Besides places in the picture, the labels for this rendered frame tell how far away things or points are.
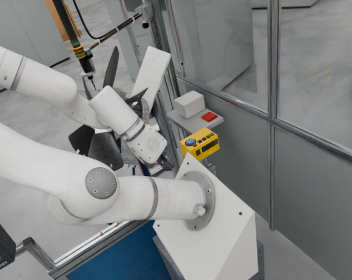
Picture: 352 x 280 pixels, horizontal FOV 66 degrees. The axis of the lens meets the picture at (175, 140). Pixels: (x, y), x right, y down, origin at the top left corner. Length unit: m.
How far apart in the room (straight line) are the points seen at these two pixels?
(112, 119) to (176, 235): 0.44
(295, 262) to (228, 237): 1.34
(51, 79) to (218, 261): 0.66
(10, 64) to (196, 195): 0.58
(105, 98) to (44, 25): 6.38
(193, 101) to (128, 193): 1.19
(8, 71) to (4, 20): 6.13
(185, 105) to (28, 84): 1.20
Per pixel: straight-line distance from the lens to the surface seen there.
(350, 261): 1.80
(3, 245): 1.16
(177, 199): 0.77
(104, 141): 1.43
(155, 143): 0.85
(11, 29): 6.89
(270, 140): 1.58
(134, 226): 1.38
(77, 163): 0.62
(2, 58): 0.75
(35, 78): 0.75
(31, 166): 0.62
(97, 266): 1.48
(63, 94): 0.75
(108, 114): 0.80
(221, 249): 0.82
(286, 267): 2.08
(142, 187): 0.71
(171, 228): 0.98
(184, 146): 1.26
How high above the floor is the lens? 1.85
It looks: 37 degrees down
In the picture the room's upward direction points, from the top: 15 degrees counter-clockwise
